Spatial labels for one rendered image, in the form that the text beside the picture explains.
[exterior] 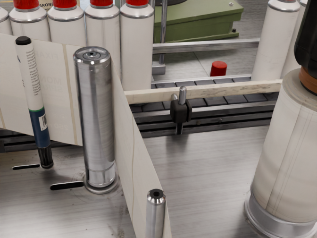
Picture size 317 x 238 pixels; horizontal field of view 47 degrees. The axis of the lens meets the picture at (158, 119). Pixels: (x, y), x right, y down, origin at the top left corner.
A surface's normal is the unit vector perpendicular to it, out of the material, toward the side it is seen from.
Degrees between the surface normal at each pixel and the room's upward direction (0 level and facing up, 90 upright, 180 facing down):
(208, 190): 0
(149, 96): 90
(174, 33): 90
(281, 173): 90
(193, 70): 0
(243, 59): 0
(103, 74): 90
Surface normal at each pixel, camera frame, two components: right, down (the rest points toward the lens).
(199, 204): 0.04, -0.79
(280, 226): -0.35, 0.55
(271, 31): -0.69, 0.41
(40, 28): 0.80, 0.39
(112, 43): 0.62, 0.50
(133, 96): 0.21, 0.60
